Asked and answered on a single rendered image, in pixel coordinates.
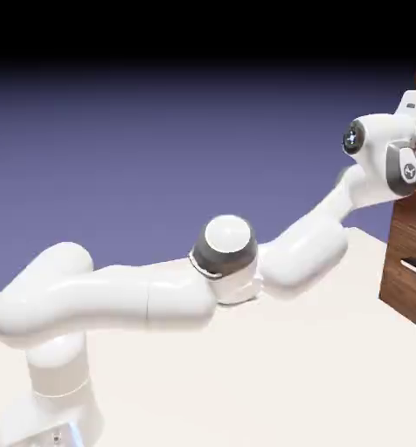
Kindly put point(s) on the dark wood drawer front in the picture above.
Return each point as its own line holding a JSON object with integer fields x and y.
{"x": 403, "y": 234}

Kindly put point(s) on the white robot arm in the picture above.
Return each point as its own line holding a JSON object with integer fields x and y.
{"x": 124, "y": 300}

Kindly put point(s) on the dark wood cabinet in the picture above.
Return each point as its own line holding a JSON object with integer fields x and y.
{"x": 386, "y": 293}

